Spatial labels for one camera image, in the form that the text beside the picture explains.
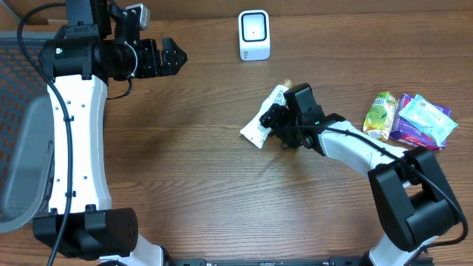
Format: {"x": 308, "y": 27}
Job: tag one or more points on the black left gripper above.
{"x": 156, "y": 58}

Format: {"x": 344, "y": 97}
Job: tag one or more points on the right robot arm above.
{"x": 416, "y": 205}

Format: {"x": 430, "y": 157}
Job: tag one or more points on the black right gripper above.
{"x": 276, "y": 117}

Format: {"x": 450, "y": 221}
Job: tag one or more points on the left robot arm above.
{"x": 100, "y": 42}

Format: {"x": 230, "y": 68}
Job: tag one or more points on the white barcode scanner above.
{"x": 254, "y": 35}

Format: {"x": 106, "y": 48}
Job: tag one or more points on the white tube with gold cap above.
{"x": 254, "y": 131}

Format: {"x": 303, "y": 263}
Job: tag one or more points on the green yellow snack packet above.
{"x": 380, "y": 117}

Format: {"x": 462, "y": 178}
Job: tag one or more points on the teal snack packet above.
{"x": 428, "y": 119}

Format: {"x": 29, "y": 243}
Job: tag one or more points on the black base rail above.
{"x": 333, "y": 261}

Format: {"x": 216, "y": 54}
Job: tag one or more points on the grey plastic mesh basket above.
{"x": 27, "y": 148}

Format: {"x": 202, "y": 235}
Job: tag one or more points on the purple pad package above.
{"x": 404, "y": 132}

